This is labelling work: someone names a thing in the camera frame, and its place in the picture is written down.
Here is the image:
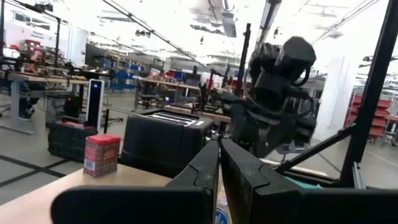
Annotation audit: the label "teal cloth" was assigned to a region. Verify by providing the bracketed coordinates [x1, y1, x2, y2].
[284, 175, 323, 190]

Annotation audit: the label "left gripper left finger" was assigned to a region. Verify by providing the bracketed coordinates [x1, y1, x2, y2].
[50, 139, 220, 224]

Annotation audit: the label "black crate red top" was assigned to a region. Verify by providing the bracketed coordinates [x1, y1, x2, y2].
[47, 119, 99, 163]

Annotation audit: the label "thin black stand pole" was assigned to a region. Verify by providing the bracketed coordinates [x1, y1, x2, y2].
[234, 23, 252, 97]

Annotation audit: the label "red-lidded smoked paprika tin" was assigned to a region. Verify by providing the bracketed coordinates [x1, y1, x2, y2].
[83, 133, 122, 179]

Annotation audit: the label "red storage bin rack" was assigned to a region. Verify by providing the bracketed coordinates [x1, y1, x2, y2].
[343, 93, 392, 139]

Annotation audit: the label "person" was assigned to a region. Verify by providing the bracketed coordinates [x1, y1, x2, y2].
[17, 49, 44, 121]

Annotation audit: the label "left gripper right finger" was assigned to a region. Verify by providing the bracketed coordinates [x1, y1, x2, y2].
[220, 138, 398, 224]

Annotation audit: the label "white tower device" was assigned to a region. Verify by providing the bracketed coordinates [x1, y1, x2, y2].
[85, 78, 105, 131]

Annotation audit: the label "wooden workbench grey legs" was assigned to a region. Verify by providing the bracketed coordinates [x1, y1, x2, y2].
[133, 76, 201, 111]
[0, 70, 91, 135]

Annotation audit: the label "black metal rig frame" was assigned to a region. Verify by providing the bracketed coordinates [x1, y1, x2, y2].
[275, 0, 398, 190]

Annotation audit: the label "black four-slot toaster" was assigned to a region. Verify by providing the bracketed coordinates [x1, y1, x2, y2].
[119, 109, 215, 180]

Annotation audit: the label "long blue wrap box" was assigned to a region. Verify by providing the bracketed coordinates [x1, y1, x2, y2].
[215, 203, 233, 224]

